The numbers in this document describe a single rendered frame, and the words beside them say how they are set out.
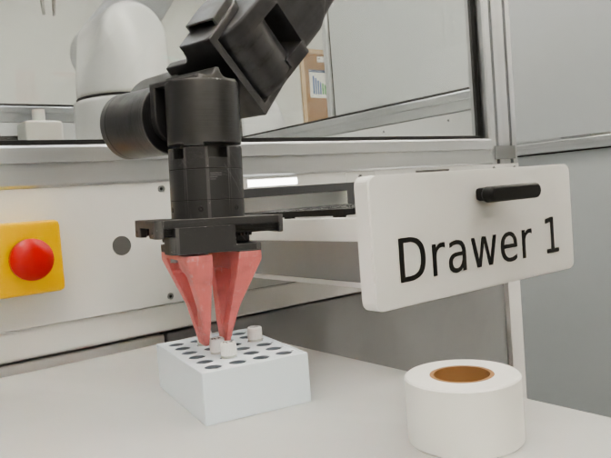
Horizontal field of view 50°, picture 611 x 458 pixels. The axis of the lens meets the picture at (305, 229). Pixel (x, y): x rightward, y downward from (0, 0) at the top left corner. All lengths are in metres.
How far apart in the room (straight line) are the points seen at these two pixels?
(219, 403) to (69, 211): 0.34
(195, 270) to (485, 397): 0.22
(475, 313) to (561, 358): 1.46
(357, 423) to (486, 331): 0.78
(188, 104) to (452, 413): 0.28
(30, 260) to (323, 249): 0.27
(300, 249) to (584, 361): 2.05
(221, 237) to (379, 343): 0.58
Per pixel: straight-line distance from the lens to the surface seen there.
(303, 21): 0.58
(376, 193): 0.53
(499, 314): 1.25
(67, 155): 0.76
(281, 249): 0.65
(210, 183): 0.49
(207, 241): 0.49
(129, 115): 0.55
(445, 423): 0.40
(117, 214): 0.77
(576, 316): 2.57
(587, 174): 2.48
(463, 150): 1.15
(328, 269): 0.59
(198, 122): 0.50
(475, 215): 0.62
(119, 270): 0.77
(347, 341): 0.99
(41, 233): 0.70
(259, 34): 0.54
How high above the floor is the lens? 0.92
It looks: 3 degrees down
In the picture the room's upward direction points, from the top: 4 degrees counter-clockwise
